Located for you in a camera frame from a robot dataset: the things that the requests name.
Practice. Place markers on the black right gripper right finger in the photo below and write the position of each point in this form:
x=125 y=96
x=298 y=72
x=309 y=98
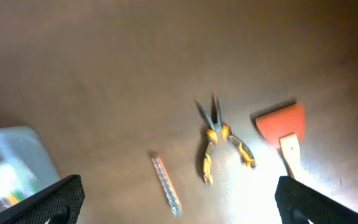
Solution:
x=298 y=203

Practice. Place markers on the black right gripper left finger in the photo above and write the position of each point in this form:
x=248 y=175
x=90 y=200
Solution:
x=61 y=202

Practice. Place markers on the clear case of coloured plugs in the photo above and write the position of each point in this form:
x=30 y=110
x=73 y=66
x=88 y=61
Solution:
x=17 y=183

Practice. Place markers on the orange black needle nose pliers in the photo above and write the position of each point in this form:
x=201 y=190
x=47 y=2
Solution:
x=213 y=130

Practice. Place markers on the red scraper with wooden handle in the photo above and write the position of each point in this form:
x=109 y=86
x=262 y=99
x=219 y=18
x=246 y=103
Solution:
x=283 y=129

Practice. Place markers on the orange socket bit rail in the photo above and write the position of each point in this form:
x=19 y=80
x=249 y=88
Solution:
x=168 y=188

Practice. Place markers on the clear plastic storage container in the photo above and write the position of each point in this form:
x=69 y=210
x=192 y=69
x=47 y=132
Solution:
x=22 y=144

